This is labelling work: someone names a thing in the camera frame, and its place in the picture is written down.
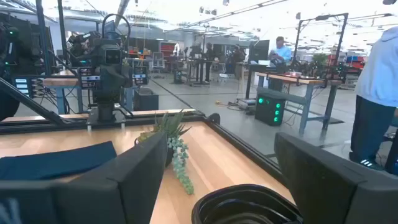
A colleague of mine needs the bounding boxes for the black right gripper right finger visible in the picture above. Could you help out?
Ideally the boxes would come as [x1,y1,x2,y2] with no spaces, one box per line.
[273,131,398,224]

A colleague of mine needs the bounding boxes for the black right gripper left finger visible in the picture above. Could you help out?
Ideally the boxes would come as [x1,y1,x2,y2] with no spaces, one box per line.
[0,131,169,224]

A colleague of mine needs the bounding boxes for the black plastic tupperware container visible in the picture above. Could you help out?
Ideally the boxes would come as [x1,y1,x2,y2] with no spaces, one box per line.
[191,183,303,224]

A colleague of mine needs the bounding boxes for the wooden workbench grey legs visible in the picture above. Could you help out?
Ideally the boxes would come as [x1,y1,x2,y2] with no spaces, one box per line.
[42,70,137,114]
[256,72,343,134]

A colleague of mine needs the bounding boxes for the dark blue folded cloth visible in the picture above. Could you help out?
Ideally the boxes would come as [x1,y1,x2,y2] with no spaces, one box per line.
[0,141,118,182]

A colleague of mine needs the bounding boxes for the succulent plant in black pot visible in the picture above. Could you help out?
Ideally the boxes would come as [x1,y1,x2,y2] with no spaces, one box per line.
[134,109,195,196]

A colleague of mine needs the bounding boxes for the black electronics box white labels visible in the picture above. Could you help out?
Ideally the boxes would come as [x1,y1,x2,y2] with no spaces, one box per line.
[12,76,45,99]

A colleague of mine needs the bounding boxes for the person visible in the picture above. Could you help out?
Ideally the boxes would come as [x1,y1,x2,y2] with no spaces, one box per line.
[231,45,247,74]
[268,36,293,74]
[349,26,398,171]
[204,42,216,82]

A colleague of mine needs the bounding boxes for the black computer tower green lights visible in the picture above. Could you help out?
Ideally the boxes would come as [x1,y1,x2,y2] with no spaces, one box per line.
[254,93,286,127]

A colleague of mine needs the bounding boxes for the green leafy background plant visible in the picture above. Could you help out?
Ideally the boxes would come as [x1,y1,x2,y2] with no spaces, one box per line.
[312,53,329,74]

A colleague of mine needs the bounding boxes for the black monitor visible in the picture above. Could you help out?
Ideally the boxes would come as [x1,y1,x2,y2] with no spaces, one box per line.
[248,39,271,63]

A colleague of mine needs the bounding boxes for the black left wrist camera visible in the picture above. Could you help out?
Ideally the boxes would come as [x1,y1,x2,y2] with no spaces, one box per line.
[99,43,125,68]

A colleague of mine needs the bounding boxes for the black arched handle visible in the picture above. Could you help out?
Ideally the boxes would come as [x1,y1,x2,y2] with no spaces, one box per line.
[206,112,221,125]

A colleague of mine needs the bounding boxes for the black gantry frame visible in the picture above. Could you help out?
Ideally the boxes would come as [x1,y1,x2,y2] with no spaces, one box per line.
[292,12,349,80]

